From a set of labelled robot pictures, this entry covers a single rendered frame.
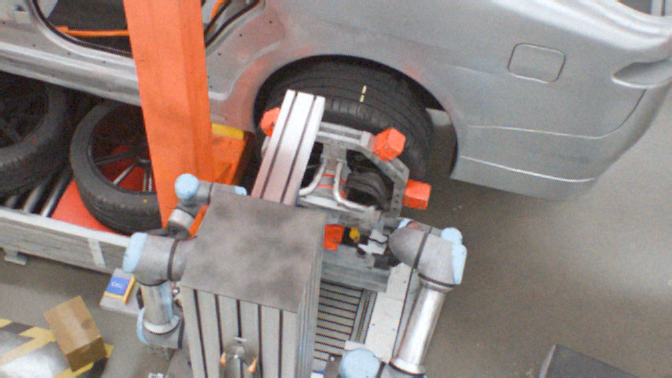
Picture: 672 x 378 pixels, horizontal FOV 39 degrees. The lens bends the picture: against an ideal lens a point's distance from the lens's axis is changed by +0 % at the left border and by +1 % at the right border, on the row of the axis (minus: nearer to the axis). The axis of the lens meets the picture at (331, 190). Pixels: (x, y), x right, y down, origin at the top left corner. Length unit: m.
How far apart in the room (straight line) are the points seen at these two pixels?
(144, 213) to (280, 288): 2.03
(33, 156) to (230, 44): 1.12
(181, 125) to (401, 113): 0.85
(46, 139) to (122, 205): 0.48
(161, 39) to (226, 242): 0.87
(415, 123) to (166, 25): 1.16
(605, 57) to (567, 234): 1.62
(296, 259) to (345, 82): 1.50
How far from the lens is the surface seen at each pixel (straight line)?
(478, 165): 3.61
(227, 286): 1.94
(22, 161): 4.15
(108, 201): 3.94
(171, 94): 2.87
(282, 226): 2.01
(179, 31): 2.65
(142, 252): 2.66
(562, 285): 4.45
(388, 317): 4.12
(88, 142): 4.13
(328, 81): 3.40
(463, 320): 4.25
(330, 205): 3.30
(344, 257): 4.07
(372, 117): 3.32
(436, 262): 2.86
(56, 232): 4.05
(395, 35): 3.18
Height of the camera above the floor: 3.73
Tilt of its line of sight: 55 degrees down
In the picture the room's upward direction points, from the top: 5 degrees clockwise
